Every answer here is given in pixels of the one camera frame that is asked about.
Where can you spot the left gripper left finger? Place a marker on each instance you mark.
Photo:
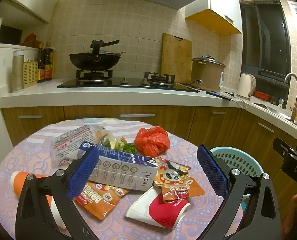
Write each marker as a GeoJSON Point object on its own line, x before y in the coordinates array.
{"type": "Point", "coordinates": [34, 219]}

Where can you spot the smartphone on counter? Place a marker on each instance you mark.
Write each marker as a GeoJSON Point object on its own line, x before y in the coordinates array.
{"type": "Point", "coordinates": [219, 95]}

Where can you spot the wooden cutting board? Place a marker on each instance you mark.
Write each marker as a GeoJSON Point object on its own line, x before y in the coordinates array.
{"type": "Point", "coordinates": [176, 58]}

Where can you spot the steel sink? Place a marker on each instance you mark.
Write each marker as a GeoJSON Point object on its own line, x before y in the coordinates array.
{"type": "Point", "coordinates": [273, 111]}

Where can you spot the dark soy sauce bottle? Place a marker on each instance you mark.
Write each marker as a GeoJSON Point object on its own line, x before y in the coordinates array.
{"type": "Point", "coordinates": [48, 62]}

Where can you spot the steel thermos canister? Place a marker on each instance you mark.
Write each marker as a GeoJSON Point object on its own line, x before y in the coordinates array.
{"type": "Point", "coordinates": [17, 70]}

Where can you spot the black wok with lid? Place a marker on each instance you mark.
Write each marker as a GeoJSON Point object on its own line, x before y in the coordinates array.
{"type": "Point", "coordinates": [96, 59]}

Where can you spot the black glass gas stove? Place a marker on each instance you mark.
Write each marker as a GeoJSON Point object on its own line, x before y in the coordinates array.
{"type": "Point", "coordinates": [91, 79]}

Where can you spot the orange panda snack wrapper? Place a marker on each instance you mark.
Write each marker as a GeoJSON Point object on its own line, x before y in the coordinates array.
{"type": "Point", "coordinates": [175, 182]}

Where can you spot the brown rice cooker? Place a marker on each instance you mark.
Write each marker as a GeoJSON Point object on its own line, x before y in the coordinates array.
{"type": "Point", "coordinates": [206, 73]}

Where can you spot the red plastic bag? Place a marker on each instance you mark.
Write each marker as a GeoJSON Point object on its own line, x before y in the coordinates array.
{"type": "Point", "coordinates": [153, 141]}

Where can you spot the clear printed plastic bag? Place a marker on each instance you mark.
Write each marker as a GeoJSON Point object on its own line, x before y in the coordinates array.
{"type": "Point", "coordinates": [64, 148]}

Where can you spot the red tray by window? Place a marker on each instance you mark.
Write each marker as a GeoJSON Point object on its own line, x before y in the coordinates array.
{"type": "Point", "coordinates": [260, 95]}

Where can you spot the white orange wall cabinet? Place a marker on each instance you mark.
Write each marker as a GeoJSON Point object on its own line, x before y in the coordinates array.
{"type": "Point", "coordinates": [223, 17]}

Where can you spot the person's hand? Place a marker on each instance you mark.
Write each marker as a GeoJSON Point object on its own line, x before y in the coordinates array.
{"type": "Point", "coordinates": [288, 222]}

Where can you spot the beige perforated utensil holder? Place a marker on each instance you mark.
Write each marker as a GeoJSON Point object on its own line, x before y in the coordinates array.
{"type": "Point", "coordinates": [30, 73]}

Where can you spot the red white paper cup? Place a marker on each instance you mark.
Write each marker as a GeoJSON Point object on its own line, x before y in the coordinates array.
{"type": "Point", "coordinates": [150, 208]}

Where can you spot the light blue perforated trash basket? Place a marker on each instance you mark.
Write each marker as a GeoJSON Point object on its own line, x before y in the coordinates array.
{"type": "Point", "coordinates": [236, 158]}

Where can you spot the white electric kettle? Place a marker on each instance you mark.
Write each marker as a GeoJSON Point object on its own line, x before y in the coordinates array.
{"type": "Point", "coordinates": [246, 86]}

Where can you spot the blue white milk carton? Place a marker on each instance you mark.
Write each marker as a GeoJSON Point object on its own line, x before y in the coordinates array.
{"type": "Point", "coordinates": [121, 169]}

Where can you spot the dark window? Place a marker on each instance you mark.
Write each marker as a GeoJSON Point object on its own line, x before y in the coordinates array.
{"type": "Point", "coordinates": [266, 52]}

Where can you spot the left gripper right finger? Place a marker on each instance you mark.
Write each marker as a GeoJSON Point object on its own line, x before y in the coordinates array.
{"type": "Point", "coordinates": [262, 217]}

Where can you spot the wooden base cabinets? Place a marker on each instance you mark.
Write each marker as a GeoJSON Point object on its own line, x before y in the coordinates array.
{"type": "Point", "coordinates": [252, 131]}

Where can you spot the orange snack bag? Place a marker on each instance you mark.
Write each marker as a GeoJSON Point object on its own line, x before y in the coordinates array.
{"type": "Point", "coordinates": [100, 199]}

